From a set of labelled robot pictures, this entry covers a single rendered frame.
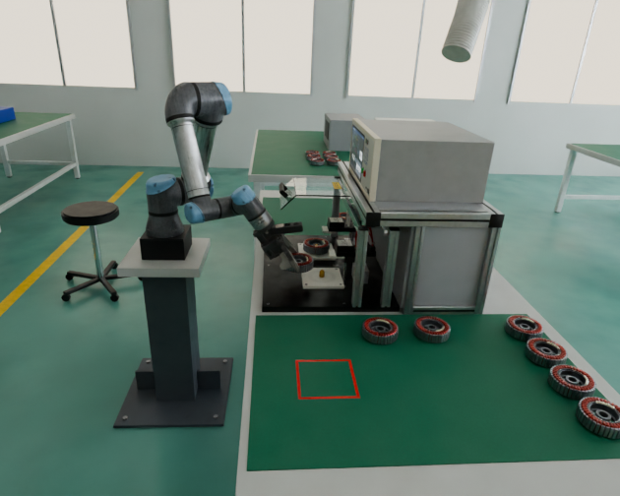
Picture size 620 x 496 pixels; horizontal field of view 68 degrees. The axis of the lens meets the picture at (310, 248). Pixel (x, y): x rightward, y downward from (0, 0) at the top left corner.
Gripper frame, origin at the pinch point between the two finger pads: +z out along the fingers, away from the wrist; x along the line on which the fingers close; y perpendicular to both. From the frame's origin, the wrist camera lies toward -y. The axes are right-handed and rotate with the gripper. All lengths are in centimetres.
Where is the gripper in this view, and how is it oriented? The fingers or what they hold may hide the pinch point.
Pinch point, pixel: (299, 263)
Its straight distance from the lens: 170.8
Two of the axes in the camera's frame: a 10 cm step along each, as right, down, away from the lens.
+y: -8.4, 5.1, 1.6
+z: 5.3, 7.6, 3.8
